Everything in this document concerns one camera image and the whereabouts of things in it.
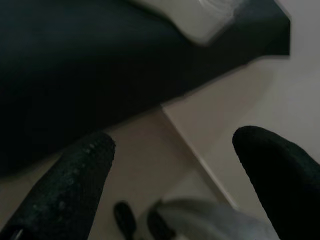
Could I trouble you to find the white plastic table top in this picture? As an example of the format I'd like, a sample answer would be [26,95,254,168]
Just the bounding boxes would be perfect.
[129,0,248,48]

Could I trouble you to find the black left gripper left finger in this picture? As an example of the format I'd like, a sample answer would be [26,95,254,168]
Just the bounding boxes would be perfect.
[0,131,116,240]

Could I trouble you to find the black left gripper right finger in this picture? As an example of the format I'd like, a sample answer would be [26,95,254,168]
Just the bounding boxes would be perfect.
[231,125,320,240]

